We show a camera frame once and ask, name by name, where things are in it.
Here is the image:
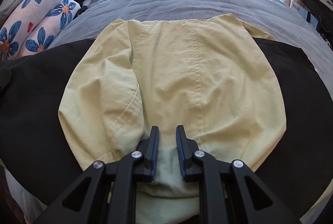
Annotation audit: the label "black and cream jacket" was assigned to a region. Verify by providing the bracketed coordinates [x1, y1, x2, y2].
[1, 14, 332, 223]

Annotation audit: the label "blue floral pillow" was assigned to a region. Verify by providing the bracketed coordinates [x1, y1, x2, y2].
[1, 0, 62, 61]
[17, 0, 81, 58]

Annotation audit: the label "grey plush bed blanket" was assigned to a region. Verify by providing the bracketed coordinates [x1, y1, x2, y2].
[52, 0, 332, 91]

